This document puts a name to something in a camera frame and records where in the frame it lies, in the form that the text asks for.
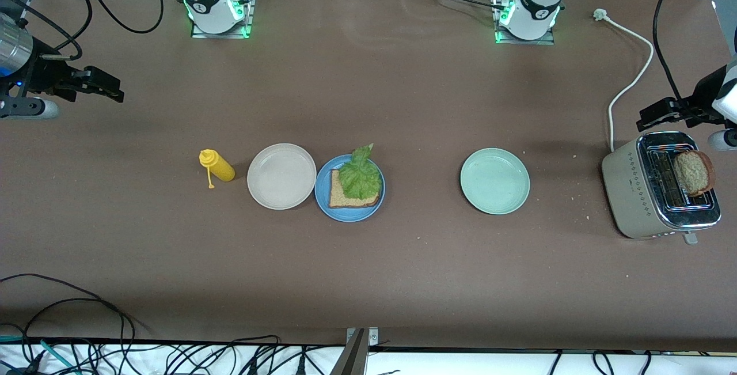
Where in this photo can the aluminium profile post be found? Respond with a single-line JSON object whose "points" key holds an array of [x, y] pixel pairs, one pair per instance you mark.
{"points": [[357, 358]]}

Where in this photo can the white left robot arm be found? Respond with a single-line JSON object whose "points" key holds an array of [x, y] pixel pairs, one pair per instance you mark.
{"points": [[535, 6]]}

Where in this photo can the blue plate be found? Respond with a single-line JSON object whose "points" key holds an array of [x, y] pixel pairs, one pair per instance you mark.
{"points": [[351, 215]]}

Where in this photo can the beige and chrome toaster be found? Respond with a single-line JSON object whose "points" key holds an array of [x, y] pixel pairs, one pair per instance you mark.
{"points": [[627, 190]]}

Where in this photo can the beige plate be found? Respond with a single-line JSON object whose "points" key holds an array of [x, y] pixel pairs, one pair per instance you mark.
{"points": [[281, 176]]}

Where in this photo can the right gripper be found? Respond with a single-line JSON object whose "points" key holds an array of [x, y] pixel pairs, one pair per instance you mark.
{"points": [[41, 74]]}

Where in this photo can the yellow squeeze bottle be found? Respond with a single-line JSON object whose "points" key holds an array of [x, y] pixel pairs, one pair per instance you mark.
{"points": [[221, 169]]}

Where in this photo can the square brown bread slice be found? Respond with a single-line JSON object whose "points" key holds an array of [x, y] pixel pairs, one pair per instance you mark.
{"points": [[339, 196]]}

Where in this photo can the green lettuce leaf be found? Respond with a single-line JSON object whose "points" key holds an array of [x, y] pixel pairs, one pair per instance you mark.
{"points": [[360, 179]]}

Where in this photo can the rounded brown bread slice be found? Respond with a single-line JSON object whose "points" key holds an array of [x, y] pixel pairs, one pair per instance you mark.
{"points": [[694, 172]]}

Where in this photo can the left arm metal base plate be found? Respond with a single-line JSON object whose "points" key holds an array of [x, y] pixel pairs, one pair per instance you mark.
{"points": [[547, 42]]}

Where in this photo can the pale green plate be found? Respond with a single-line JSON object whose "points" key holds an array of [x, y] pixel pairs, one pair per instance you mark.
{"points": [[495, 181]]}

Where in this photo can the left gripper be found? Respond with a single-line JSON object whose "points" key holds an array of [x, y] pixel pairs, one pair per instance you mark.
{"points": [[703, 96]]}

